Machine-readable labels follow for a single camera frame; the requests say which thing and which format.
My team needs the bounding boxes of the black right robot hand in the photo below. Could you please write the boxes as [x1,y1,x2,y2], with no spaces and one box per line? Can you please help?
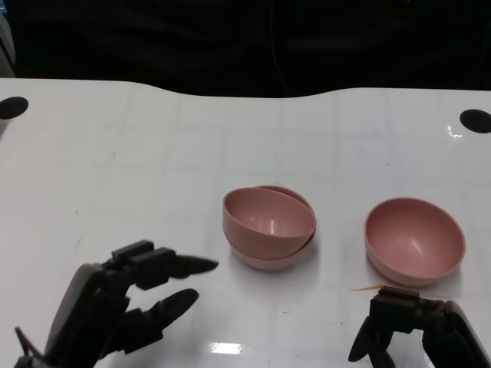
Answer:
[348,286,491,368]

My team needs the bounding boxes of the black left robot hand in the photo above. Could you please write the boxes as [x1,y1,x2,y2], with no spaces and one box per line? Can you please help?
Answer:
[41,240,220,368]

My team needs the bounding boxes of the black round table grommet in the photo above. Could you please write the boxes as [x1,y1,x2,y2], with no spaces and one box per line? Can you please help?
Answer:
[0,97,30,120]
[459,109,491,134]

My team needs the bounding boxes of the black cloth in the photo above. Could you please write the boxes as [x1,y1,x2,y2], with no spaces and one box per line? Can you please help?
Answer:
[0,0,491,99]

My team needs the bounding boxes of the thin dark wrist cable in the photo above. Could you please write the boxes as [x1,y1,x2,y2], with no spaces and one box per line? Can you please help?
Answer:
[14,326,44,360]

